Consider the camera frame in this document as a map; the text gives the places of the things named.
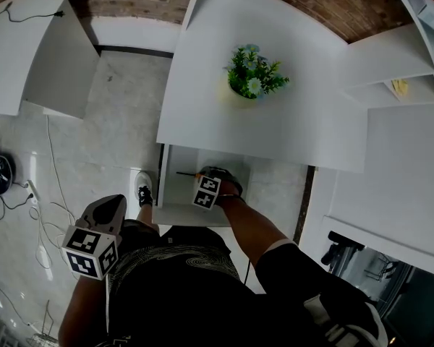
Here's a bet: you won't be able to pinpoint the white desk with hutch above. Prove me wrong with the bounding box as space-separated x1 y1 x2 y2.
155 0 434 175

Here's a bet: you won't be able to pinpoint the person's right forearm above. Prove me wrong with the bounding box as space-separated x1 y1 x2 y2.
216 192 296 263

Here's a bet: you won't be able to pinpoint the person's black patterned clothing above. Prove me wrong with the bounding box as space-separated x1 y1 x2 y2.
104 219 384 347

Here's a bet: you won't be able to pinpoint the person's grey white harness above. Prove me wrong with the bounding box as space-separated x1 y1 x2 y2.
303 294 388 347

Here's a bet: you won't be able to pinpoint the person's left forearm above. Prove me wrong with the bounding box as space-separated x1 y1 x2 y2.
57 273 111 347

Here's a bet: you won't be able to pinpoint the potted green flower plant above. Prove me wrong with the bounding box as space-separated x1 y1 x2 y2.
222 43 290 110

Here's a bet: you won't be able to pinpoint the black framed glass window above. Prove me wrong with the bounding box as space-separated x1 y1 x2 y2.
321 229 434 347

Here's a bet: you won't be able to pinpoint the black cable with plug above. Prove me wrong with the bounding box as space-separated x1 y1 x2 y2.
0 1 65 24

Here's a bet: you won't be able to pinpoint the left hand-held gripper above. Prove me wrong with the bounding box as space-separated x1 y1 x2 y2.
61 194 127 280

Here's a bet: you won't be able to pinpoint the person's left leg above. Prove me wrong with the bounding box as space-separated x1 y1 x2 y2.
135 203 161 233

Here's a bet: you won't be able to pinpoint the long white cable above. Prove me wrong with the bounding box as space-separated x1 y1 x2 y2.
28 116 77 270

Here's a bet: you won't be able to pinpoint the white drawer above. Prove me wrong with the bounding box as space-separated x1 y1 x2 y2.
152 143 252 228

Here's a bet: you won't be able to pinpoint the yellow object on shelf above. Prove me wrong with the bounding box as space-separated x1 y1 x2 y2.
390 79 409 97

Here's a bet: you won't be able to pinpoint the tangled black floor cables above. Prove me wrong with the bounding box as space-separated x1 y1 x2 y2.
0 182 33 224

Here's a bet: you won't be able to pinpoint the black hanging equipment bundle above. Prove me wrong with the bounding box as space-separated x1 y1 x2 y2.
320 231 366 267

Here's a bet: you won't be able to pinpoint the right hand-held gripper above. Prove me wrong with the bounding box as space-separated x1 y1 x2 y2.
192 165 244 211

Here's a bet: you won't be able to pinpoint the white side table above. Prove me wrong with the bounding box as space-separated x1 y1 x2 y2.
0 0 98 119

